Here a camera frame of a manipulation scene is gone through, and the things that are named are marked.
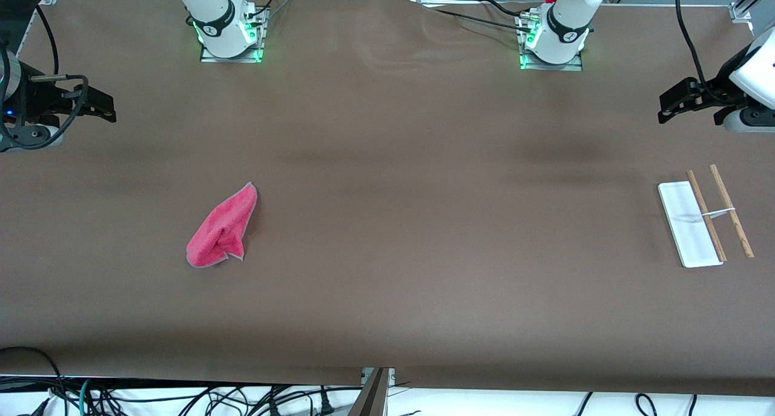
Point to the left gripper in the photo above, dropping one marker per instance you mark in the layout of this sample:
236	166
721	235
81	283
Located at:
718	91

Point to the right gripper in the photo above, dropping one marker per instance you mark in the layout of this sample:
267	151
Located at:
37	102

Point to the pink microfibre towel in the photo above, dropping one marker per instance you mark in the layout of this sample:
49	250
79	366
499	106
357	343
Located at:
221	228

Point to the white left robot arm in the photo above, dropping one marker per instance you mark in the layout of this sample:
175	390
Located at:
566	28

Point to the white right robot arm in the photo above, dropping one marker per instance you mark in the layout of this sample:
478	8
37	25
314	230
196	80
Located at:
212	10

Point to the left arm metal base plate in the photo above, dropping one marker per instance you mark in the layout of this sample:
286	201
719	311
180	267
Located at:
575	66

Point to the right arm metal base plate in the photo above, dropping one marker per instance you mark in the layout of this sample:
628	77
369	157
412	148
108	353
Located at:
261	40

